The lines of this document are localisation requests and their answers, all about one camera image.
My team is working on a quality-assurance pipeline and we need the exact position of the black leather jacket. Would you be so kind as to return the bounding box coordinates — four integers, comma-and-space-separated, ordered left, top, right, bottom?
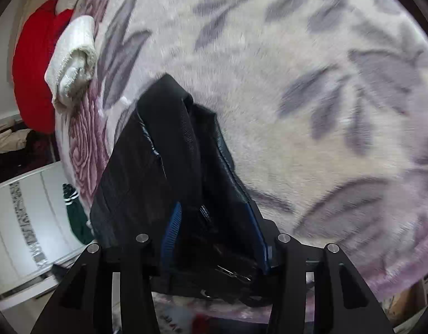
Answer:
90, 75, 277, 307

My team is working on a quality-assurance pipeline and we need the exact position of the white sliding wardrobe door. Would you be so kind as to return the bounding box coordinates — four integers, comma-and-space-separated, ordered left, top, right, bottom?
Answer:
0, 162, 84, 296

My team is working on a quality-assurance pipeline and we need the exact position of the green garment with white stripes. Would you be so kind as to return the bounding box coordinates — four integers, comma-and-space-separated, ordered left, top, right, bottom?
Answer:
62, 183, 94, 245

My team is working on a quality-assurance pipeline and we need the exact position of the dark clothes pile in wardrobe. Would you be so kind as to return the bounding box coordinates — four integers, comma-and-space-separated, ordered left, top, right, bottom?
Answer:
0, 131, 60, 183

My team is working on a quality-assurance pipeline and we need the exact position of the red pillow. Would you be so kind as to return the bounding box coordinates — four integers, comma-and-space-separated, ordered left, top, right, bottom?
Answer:
12, 0, 73, 134

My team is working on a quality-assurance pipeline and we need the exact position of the lilac floral fleece blanket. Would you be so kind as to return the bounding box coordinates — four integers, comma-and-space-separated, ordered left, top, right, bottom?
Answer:
56, 0, 428, 300

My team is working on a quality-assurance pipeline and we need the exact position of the beige garment in wardrobe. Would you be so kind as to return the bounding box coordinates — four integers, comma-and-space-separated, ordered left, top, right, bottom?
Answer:
0, 126, 32, 154

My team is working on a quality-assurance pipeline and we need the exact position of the white knitted garment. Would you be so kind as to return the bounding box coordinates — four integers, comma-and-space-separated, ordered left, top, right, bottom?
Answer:
44, 15, 97, 114

